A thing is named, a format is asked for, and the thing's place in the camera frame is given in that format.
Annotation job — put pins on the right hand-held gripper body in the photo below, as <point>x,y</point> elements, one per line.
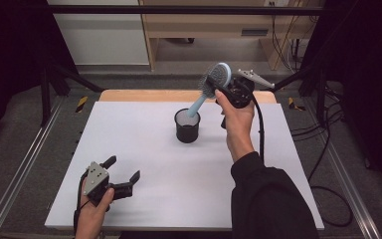
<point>240,93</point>

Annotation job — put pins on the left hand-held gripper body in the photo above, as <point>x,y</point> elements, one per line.
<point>96,179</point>

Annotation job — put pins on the light blue hairbrush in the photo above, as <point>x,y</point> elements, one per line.
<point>217,74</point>

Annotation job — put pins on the black mesh pen holder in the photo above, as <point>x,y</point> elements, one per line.
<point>187,132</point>

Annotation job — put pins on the person's right hand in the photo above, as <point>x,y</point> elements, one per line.
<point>238,126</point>

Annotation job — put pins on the person's left hand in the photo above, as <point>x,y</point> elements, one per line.
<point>91,215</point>

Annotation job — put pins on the yellow black floor tape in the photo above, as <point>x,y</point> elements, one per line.
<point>81,104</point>
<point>293,103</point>

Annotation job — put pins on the wooden desk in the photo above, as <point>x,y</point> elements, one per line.
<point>212,30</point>

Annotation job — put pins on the white power strip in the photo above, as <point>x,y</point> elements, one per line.
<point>278,2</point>

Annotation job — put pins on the white partition panel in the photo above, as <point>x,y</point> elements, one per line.
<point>106,36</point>

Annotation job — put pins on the black curtain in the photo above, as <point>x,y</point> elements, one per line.
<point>10,66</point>
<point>361,66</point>

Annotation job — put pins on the black frame strut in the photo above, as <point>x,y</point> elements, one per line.
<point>66,78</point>
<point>298,78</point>

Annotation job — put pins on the aluminium floor rail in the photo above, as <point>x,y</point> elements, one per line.
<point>348,186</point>
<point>23,166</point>

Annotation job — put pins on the black frame crossbar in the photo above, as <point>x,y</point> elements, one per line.
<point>179,10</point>

